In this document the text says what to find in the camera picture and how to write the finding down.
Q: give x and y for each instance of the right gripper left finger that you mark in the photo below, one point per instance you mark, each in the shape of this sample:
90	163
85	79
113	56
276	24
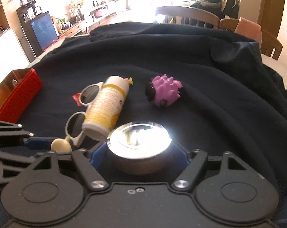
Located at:
99	156

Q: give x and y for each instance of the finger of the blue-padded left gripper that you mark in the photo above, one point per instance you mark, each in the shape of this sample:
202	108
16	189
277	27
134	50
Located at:
39	143

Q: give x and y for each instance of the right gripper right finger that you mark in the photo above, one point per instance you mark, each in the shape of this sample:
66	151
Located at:
179	157

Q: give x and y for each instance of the cream round knob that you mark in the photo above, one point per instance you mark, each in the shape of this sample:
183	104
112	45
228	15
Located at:
61	146

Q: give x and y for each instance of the red metal tin box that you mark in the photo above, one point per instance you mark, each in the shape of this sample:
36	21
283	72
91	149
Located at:
16	92

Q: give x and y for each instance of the white round sunglasses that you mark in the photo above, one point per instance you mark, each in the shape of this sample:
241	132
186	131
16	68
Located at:
73	126

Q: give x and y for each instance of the white yellow cylindrical bottle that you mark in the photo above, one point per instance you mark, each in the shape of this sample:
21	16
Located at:
105	107

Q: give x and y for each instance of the red orange snack packet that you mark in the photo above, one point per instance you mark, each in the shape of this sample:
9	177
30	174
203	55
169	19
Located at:
76	98

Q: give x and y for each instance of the purple spiky sheep toy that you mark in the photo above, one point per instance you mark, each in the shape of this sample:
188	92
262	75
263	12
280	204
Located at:
163	91

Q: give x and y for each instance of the dark navy table cloth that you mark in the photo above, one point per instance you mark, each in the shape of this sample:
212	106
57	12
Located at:
231	117

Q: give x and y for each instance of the blue fronted black cabinet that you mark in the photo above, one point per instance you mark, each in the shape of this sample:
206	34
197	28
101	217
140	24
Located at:
37	26

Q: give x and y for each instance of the wooden chair with slats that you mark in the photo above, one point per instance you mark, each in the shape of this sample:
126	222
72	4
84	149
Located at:
190	13

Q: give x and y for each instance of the low white tv console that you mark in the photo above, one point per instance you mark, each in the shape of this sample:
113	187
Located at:
98	16

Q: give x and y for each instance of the wooden chair at right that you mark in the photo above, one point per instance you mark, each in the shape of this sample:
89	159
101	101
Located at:
269	45

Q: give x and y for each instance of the pink towel on chair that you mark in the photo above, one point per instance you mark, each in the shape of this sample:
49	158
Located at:
250	30

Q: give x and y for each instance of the pile of dark clothes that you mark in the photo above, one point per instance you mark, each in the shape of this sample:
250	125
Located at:
221	8

